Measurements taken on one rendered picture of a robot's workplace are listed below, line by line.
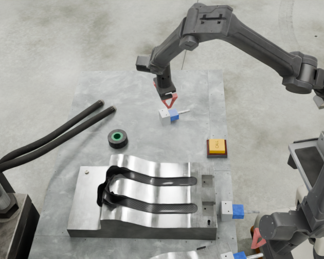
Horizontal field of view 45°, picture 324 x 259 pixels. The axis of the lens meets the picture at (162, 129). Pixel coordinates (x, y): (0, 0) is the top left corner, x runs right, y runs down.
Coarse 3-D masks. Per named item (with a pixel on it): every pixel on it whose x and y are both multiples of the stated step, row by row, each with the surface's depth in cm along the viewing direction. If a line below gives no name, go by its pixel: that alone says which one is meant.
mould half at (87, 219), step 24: (96, 168) 146; (144, 168) 139; (168, 168) 141; (192, 168) 139; (96, 192) 138; (120, 192) 129; (144, 192) 133; (168, 192) 134; (192, 192) 133; (72, 216) 133; (96, 216) 132; (120, 216) 124; (144, 216) 127; (168, 216) 128; (192, 216) 127; (216, 216) 126
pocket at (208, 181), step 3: (204, 177) 138; (207, 177) 138; (210, 177) 138; (213, 177) 138; (204, 180) 139; (207, 180) 139; (210, 180) 139; (213, 180) 137; (204, 183) 138; (207, 183) 138; (210, 183) 138; (213, 183) 136; (204, 186) 137; (207, 186) 137; (210, 186) 137; (213, 186) 136
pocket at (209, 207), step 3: (204, 201) 130; (207, 201) 130; (210, 201) 130; (213, 201) 130; (204, 204) 132; (207, 204) 131; (210, 204) 131; (213, 204) 131; (204, 207) 132; (207, 207) 132; (210, 207) 132; (213, 207) 131; (204, 210) 131; (207, 210) 131; (210, 210) 131; (213, 210) 131; (204, 213) 130; (207, 213) 130; (210, 213) 130; (213, 213) 130
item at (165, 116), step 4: (164, 108) 165; (160, 112) 164; (164, 112) 164; (168, 112) 163; (172, 112) 165; (176, 112) 165; (180, 112) 166; (184, 112) 166; (160, 116) 164; (164, 116) 162; (168, 116) 162; (172, 116) 164; (176, 116) 164; (160, 120) 167; (164, 120) 163; (168, 120) 164; (172, 120) 165; (164, 124) 165; (168, 124) 166
